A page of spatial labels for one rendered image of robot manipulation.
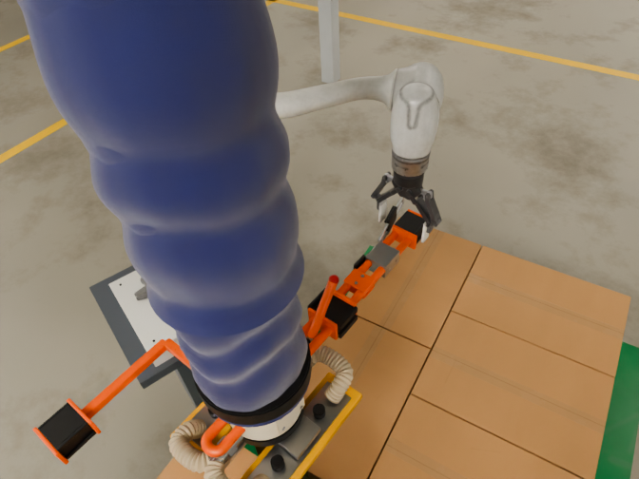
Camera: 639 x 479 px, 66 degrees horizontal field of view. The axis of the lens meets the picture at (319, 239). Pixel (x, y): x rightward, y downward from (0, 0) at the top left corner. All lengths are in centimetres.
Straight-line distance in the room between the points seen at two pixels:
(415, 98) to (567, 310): 130
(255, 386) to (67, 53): 58
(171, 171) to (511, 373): 161
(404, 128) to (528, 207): 232
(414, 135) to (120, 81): 77
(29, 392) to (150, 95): 250
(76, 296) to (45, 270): 34
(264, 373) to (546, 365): 133
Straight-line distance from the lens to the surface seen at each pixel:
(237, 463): 132
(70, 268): 330
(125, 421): 257
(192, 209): 52
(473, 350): 195
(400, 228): 134
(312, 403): 119
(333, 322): 113
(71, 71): 47
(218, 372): 81
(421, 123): 111
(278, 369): 84
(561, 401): 194
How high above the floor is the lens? 217
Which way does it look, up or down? 46 degrees down
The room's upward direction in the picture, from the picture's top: 4 degrees counter-clockwise
